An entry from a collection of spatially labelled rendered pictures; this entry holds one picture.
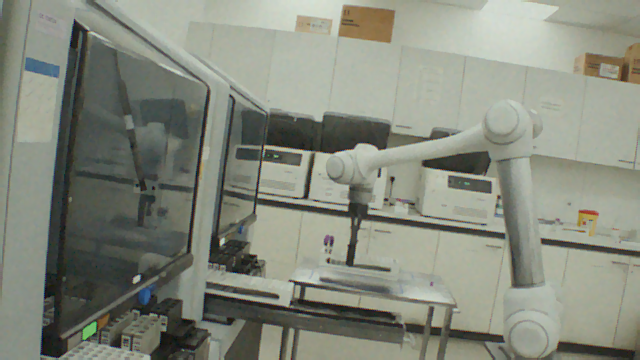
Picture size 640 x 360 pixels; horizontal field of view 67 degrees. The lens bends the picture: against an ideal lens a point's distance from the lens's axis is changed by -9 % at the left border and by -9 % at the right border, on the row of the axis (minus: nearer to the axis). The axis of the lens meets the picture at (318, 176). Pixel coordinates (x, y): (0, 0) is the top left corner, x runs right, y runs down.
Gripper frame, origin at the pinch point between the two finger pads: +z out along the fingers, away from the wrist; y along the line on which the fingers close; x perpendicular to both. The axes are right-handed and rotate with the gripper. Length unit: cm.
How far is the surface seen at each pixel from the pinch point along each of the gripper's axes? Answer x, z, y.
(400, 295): -19.6, 9.4, -10.0
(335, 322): 1.0, 11.7, -43.7
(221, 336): 32, 18, -55
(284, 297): 17.0, 7.1, -42.5
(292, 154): 56, -31, 196
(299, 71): 63, -96, 219
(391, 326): -15.5, 10.8, -42.1
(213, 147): 40, -34, -56
